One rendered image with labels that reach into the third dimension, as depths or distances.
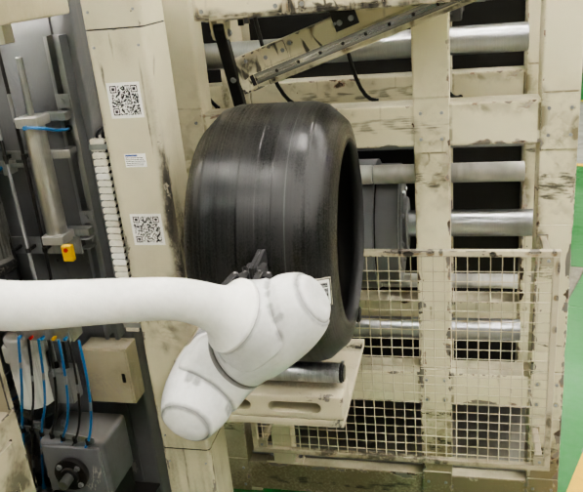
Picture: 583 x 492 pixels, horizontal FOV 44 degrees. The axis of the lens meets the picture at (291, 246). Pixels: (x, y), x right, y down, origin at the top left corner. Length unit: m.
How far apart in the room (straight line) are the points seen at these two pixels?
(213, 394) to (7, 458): 0.80
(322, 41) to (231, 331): 1.07
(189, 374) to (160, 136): 0.69
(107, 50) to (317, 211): 0.56
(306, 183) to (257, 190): 0.09
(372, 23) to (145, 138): 0.62
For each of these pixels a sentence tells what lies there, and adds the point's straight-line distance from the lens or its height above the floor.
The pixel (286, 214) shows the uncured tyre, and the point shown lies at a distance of 1.35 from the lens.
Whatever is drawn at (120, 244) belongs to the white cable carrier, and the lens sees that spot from 1.71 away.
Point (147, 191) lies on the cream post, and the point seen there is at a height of 1.31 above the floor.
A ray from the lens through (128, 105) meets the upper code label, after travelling 1.58.
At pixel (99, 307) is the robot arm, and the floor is 1.39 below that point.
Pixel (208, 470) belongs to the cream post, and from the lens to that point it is 1.95.
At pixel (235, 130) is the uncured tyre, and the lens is 1.48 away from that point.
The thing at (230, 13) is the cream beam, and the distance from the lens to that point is 1.75.
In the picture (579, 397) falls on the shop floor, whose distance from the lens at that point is 3.22.
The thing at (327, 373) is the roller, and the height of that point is 0.91.
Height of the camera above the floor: 1.75
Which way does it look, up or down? 22 degrees down
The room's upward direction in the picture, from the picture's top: 5 degrees counter-clockwise
